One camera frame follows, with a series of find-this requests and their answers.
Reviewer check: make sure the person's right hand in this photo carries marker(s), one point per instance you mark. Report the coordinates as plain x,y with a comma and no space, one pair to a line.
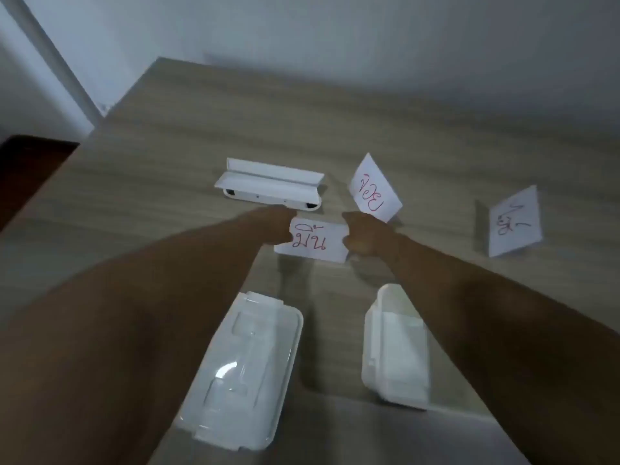
370,237

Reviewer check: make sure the person's left hand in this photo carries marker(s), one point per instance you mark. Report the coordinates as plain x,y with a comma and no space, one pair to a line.
271,225

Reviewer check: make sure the person's left fingers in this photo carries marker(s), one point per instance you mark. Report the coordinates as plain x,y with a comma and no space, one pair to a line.
286,226

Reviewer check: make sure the person's right fingers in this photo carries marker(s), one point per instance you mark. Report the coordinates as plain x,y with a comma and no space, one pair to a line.
349,234

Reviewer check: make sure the white card with red writing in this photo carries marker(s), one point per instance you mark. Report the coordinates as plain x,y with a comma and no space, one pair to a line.
315,243

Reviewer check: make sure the person's right forearm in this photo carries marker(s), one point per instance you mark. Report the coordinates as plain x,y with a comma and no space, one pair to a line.
508,343

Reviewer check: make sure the person's left forearm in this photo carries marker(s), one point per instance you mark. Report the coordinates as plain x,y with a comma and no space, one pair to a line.
121,334

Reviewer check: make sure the white plastic stand device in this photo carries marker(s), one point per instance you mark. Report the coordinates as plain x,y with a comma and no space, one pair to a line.
269,186

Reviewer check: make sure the folded white card, red writing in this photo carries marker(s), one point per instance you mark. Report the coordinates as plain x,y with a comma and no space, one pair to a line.
373,188

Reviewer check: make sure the white plastic food box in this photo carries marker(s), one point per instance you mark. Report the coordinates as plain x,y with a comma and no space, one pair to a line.
395,348

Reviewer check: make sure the clear plastic lidded container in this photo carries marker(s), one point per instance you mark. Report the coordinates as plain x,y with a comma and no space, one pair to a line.
242,372

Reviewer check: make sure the standing white card, red scribble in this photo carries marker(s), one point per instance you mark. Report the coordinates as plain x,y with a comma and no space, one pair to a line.
514,222

